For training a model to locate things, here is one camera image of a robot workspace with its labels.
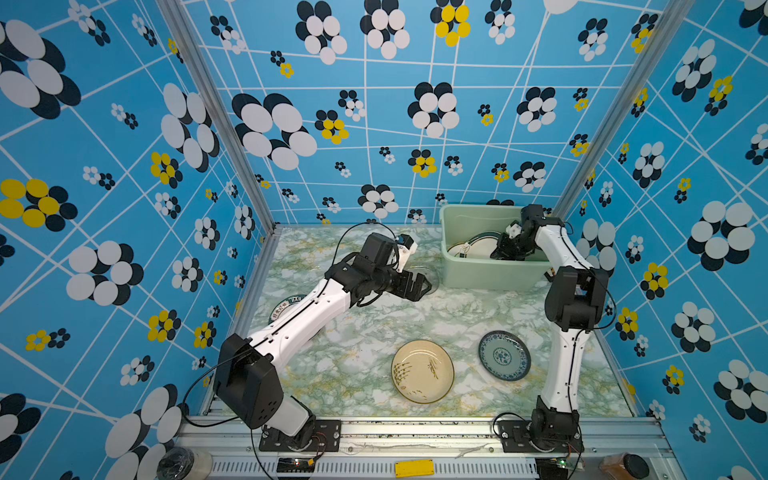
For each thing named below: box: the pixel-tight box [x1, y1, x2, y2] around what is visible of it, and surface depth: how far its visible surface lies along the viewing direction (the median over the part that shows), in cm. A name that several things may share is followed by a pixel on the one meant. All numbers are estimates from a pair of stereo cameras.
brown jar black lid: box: [599, 452, 650, 480], surface depth 63 cm
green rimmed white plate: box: [464, 231, 501, 259], surface depth 110 cm
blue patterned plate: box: [478, 330, 532, 381], surface depth 88 cm
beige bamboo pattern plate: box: [391, 339, 455, 405], surface depth 85 cm
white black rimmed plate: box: [447, 242, 467, 258], surface depth 111 cm
